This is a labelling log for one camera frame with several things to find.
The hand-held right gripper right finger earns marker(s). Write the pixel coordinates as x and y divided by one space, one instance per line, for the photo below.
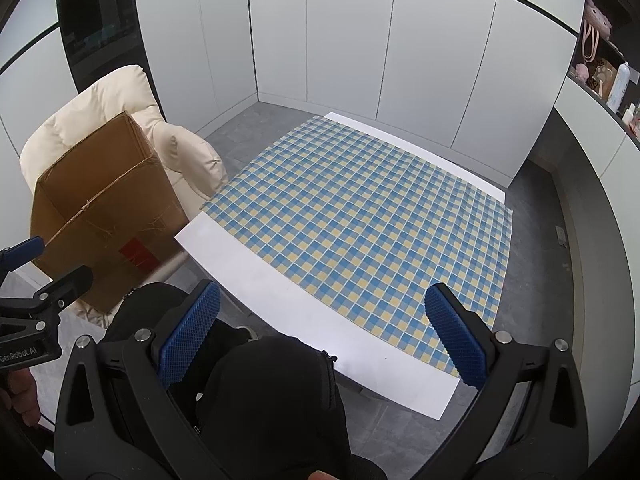
457 340

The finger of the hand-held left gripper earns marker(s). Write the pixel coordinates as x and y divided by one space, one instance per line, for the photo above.
72 282
22 251

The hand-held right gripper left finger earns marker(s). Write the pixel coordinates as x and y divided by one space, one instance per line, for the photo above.
190 332

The brown cardboard box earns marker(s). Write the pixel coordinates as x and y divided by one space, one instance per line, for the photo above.
100 160

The person's left hand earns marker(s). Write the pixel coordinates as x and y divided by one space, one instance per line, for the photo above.
22 397

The blue yellow checked tablecloth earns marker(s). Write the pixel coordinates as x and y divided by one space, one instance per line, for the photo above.
360 240

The grey floor socket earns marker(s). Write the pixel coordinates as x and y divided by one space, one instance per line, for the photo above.
561 236

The cream padded chair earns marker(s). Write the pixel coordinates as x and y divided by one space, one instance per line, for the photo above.
100 100

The small white bottle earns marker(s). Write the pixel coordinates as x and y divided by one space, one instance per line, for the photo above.
631 112

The small pink plush toy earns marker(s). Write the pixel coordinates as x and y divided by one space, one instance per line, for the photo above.
581 71

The brown paw print box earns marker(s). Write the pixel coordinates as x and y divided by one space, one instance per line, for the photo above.
604 77

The tall white bottle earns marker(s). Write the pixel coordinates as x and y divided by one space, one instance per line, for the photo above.
620 85

